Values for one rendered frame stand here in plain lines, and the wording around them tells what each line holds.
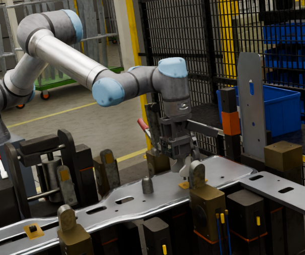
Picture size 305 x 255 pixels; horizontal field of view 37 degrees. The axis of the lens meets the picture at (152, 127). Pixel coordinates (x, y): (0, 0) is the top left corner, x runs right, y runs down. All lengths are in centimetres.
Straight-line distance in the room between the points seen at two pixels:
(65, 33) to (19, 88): 37
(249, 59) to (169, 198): 49
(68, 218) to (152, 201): 28
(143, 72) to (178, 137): 20
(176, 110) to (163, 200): 25
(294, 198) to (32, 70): 98
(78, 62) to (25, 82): 50
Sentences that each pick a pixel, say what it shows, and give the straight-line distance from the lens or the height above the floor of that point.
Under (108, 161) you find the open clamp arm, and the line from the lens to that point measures 142.
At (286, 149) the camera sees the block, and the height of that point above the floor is 106.
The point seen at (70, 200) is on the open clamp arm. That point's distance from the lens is 138.
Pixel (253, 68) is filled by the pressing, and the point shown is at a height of 129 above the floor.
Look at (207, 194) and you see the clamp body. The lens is 117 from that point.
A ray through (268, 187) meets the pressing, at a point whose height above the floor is 100.
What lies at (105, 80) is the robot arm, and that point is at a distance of 118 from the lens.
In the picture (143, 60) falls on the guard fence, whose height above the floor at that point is 99.
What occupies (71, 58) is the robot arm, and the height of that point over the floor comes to 141.
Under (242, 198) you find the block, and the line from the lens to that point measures 129.
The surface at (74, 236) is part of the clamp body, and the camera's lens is 108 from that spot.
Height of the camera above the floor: 154
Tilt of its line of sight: 16 degrees down
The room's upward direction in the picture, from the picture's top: 8 degrees counter-clockwise
